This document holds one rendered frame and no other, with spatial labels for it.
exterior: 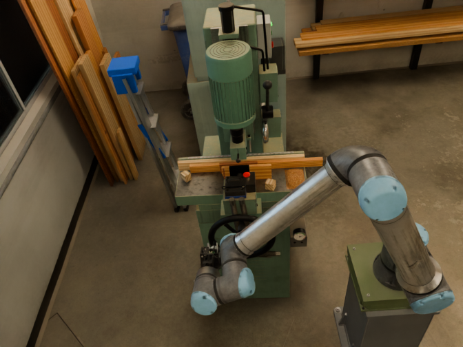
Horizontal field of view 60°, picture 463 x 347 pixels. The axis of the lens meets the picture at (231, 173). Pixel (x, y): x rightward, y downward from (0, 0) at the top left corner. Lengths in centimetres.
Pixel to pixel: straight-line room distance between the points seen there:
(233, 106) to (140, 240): 158
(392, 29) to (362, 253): 241
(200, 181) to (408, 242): 97
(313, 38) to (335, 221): 166
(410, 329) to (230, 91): 132
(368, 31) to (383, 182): 284
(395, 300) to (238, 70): 111
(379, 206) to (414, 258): 32
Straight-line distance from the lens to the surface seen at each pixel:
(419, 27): 397
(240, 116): 161
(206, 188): 182
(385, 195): 108
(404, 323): 201
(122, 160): 325
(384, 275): 181
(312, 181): 125
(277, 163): 186
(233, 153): 177
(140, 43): 420
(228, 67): 149
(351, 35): 378
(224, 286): 136
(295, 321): 243
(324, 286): 255
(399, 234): 125
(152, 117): 264
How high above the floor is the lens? 217
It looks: 42 degrees down
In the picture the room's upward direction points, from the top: 8 degrees counter-clockwise
